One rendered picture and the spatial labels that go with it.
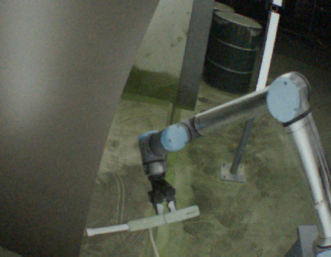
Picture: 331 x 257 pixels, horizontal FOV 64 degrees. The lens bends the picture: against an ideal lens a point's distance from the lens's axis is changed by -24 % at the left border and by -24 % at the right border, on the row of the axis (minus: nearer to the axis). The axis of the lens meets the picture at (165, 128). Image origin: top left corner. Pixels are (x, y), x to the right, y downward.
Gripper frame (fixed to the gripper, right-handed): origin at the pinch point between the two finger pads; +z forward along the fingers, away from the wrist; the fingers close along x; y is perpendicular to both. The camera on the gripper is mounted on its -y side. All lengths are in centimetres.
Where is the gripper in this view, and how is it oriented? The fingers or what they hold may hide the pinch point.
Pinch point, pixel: (168, 219)
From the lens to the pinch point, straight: 136.7
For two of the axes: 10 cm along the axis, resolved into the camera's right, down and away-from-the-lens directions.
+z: 2.0, 9.6, -1.8
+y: -3.7, 2.4, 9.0
